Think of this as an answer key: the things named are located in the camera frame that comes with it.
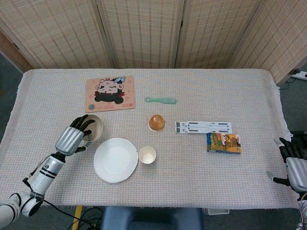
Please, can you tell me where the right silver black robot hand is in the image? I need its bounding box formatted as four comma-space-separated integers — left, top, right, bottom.
266, 137, 307, 193

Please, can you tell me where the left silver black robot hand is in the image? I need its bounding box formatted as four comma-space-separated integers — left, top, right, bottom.
54, 114, 96, 157

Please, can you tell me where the beige bowl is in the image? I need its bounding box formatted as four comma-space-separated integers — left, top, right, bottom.
81, 114, 104, 142

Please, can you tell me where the white paper cup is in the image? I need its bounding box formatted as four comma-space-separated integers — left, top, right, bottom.
138, 146, 157, 165

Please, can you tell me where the white paper plate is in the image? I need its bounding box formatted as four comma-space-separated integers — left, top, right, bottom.
93, 138, 140, 184

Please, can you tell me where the orange translucent jelly cup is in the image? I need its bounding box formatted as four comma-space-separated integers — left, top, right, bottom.
148, 114, 166, 132

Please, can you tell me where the cartoon girl mouse pad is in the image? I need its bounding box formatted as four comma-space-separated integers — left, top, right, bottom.
84, 75, 136, 114

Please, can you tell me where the blue orange cardboard box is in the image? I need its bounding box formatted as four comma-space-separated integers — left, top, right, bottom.
206, 132, 242, 154

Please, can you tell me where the clear plastic box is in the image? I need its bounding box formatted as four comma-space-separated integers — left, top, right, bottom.
203, 207, 230, 216

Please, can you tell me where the white power strip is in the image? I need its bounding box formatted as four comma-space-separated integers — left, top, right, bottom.
291, 69, 307, 81

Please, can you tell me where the white folding laptop stand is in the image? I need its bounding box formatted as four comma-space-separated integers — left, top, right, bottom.
175, 121, 233, 135

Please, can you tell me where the pale woven tablecloth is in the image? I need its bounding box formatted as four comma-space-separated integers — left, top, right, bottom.
0, 68, 300, 209

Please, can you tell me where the woven folding screen panel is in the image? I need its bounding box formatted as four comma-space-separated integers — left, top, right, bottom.
0, 19, 33, 72
175, 0, 266, 70
227, 0, 307, 86
95, 0, 187, 70
0, 0, 116, 70

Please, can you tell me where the green plastic comb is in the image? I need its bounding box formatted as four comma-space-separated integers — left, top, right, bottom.
144, 96, 177, 105

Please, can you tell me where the blue padded seat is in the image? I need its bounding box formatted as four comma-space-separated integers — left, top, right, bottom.
100, 206, 204, 230

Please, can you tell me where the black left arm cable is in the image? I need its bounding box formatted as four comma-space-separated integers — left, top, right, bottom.
22, 157, 52, 192

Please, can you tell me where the black floor cable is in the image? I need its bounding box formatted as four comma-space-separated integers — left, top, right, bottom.
67, 207, 103, 230

